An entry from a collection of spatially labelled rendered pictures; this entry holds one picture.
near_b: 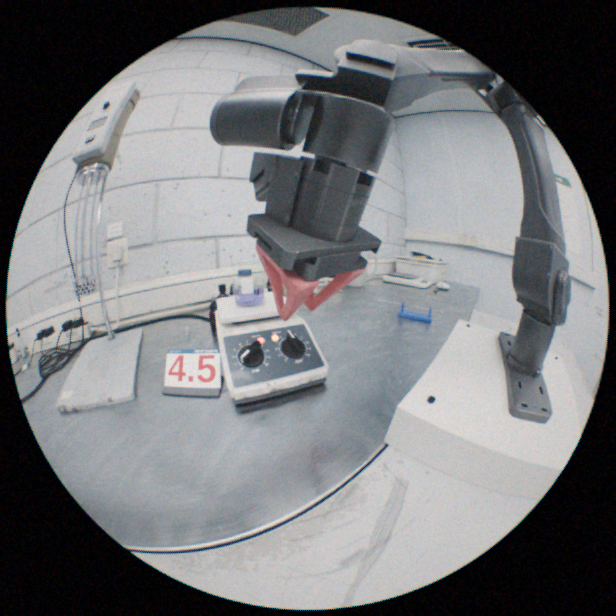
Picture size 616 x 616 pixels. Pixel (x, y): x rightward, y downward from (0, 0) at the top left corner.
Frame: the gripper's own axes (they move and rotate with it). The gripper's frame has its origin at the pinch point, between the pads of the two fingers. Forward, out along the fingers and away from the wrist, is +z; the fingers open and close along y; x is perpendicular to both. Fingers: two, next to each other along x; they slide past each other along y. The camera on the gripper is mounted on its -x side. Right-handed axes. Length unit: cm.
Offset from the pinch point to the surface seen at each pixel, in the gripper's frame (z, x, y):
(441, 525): -2.0, 25.8, 5.4
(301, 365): 7.1, 3.4, 0.1
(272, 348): 7.1, -0.4, 1.9
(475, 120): -113, -34, -164
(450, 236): 2, -17, -147
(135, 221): 7, -59, 22
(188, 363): 11.4, -5.5, 12.9
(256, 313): 5.9, -5.6, 1.6
